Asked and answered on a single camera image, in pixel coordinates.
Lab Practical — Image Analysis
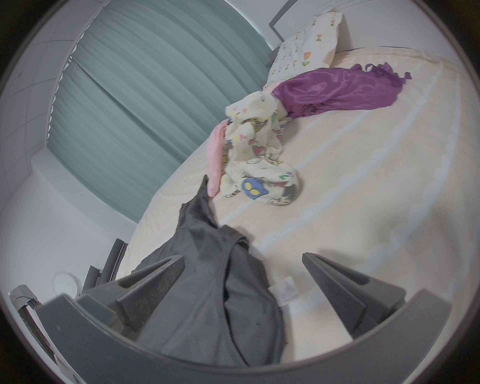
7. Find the black garment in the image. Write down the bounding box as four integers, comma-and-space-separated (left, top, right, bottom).
131, 174, 289, 369

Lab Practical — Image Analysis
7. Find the white printed pillow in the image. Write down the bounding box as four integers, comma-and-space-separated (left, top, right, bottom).
265, 11, 344, 85

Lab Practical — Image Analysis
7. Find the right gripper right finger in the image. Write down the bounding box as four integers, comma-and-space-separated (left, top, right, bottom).
301, 252, 407, 337

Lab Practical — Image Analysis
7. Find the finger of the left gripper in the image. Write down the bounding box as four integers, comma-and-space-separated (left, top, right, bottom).
83, 265, 101, 290
102, 238, 129, 283

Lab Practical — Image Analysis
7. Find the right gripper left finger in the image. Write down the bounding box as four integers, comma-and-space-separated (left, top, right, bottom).
77, 254, 187, 334

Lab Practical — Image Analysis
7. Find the bed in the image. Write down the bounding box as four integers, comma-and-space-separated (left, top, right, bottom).
112, 0, 479, 366

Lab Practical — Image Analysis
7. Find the blue-green curtain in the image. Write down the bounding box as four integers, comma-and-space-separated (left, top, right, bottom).
47, 0, 279, 226

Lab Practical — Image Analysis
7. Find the pink garment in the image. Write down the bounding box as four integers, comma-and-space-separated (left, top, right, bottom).
205, 120, 230, 199

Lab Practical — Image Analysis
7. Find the white printed garment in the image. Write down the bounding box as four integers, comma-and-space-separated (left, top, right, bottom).
219, 90, 303, 207

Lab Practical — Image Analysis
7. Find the purple garment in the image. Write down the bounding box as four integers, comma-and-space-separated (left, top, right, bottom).
271, 62, 413, 118

